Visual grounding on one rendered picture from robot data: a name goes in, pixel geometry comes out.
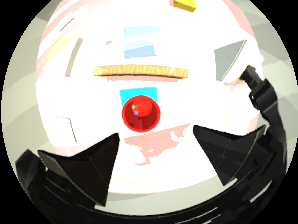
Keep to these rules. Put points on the yellow block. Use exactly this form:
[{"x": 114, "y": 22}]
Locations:
[{"x": 187, "y": 5}]

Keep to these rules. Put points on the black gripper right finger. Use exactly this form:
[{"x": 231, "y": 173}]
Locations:
[{"x": 226, "y": 151}]

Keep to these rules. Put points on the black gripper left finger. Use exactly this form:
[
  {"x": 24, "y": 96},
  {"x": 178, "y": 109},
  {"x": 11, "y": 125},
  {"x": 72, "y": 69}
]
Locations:
[{"x": 90, "y": 170}]

